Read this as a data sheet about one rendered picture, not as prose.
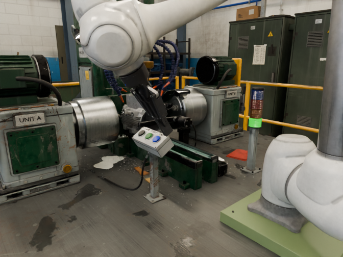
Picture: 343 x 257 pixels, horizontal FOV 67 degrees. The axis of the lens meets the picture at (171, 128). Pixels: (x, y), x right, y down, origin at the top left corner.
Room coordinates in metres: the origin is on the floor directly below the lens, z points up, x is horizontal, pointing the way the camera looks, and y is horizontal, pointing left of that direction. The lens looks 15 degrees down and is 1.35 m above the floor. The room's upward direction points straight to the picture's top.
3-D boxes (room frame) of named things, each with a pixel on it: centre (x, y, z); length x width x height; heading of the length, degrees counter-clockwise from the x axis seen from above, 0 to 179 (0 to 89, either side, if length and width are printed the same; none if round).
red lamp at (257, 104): (1.23, -0.41, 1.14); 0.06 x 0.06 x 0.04
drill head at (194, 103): (1.68, -0.10, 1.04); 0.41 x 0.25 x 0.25; 128
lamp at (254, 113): (1.23, -0.41, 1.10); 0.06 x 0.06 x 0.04
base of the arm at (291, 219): (0.82, -0.40, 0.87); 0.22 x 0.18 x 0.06; 131
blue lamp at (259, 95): (1.23, -0.41, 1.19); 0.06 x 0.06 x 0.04
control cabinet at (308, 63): (3.87, -2.14, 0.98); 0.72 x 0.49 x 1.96; 40
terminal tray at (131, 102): (1.50, 0.19, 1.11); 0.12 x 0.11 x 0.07; 38
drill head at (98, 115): (1.25, 0.44, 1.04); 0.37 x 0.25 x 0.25; 128
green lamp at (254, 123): (1.23, -0.41, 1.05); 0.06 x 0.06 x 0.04
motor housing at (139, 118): (1.47, 0.16, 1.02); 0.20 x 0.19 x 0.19; 38
